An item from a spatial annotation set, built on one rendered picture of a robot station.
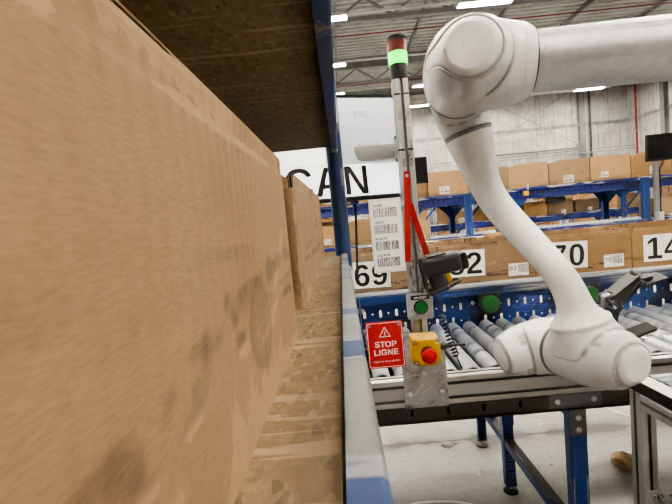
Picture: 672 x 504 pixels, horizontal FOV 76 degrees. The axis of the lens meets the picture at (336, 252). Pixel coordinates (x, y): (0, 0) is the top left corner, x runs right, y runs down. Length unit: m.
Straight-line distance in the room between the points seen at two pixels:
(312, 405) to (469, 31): 0.66
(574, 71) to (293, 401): 0.75
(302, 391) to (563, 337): 0.72
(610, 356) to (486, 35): 0.54
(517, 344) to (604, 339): 0.18
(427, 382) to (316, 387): 1.08
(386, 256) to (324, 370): 0.97
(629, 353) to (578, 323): 0.08
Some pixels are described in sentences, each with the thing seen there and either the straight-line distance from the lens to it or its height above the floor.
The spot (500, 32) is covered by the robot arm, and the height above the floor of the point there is 1.46.
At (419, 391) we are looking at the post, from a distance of 1.26.
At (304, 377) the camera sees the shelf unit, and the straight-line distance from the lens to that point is 0.19.
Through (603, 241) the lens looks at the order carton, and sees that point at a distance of 2.05.
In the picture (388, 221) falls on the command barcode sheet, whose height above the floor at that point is 1.18.
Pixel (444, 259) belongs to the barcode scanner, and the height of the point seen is 1.07.
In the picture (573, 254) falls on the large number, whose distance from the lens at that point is 1.99.
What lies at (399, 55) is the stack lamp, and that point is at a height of 1.61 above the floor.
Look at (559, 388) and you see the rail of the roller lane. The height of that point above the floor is 0.68.
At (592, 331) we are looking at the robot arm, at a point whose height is 0.97.
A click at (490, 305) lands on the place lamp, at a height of 0.81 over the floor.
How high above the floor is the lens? 1.20
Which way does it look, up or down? 4 degrees down
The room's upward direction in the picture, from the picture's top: 5 degrees counter-clockwise
